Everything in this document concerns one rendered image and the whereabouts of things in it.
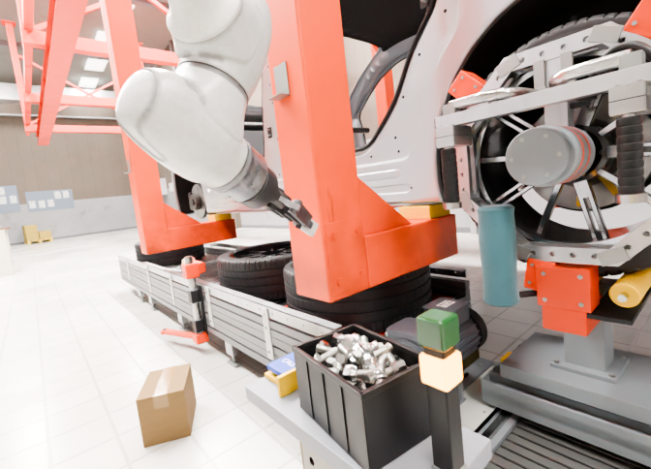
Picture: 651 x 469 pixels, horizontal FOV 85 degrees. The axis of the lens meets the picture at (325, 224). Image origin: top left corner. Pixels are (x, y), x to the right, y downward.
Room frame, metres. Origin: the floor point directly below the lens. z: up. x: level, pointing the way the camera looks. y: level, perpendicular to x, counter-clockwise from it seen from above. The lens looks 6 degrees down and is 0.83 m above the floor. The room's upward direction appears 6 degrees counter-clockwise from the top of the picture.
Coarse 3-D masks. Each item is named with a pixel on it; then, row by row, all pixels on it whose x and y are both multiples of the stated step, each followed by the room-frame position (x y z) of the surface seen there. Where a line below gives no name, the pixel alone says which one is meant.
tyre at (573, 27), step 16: (592, 16) 0.89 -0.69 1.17; (608, 16) 0.86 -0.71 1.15; (624, 16) 0.84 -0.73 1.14; (544, 32) 0.97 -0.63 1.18; (560, 32) 0.93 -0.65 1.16; (576, 32) 0.91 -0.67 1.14; (528, 48) 0.99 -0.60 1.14; (480, 192) 1.12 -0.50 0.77; (640, 256) 0.82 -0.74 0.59; (608, 272) 0.87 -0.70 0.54; (624, 272) 0.85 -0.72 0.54
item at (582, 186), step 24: (528, 72) 0.99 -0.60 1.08; (600, 96) 0.89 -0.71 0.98; (504, 120) 1.07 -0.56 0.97; (576, 120) 0.93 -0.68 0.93; (480, 144) 1.11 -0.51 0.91; (504, 144) 1.21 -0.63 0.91; (600, 144) 0.93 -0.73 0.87; (648, 144) 0.82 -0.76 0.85; (480, 168) 1.12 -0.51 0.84; (504, 168) 1.22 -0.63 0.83; (600, 168) 0.90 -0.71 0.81; (504, 192) 1.17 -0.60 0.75; (552, 192) 0.98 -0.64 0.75; (576, 192) 0.93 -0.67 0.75; (528, 216) 1.13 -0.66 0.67; (600, 216) 0.90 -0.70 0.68; (552, 240) 0.97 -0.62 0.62; (576, 240) 0.95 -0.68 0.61; (600, 240) 0.89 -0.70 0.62
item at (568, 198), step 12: (576, 108) 1.01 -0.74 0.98; (600, 108) 0.97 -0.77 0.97; (540, 120) 1.09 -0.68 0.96; (600, 120) 0.97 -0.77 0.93; (612, 120) 0.95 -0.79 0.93; (648, 120) 0.90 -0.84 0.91; (612, 132) 0.95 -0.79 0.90; (648, 132) 0.90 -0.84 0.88; (612, 168) 0.96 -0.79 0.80; (648, 168) 0.90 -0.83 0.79; (600, 180) 0.98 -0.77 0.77; (540, 192) 1.09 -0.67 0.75; (564, 192) 1.04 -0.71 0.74; (600, 192) 0.98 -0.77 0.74; (564, 204) 1.05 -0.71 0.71; (588, 204) 1.00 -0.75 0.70; (600, 204) 0.98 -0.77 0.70
